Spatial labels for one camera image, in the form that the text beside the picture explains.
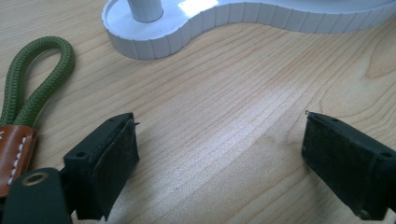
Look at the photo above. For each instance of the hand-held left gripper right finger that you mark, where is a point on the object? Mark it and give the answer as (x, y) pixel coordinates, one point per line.
(345, 161)

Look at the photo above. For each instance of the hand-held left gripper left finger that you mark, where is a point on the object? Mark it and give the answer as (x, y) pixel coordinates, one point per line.
(102, 168)

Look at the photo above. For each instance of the white ribbed stand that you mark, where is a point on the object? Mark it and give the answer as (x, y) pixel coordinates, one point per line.
(199, 25)

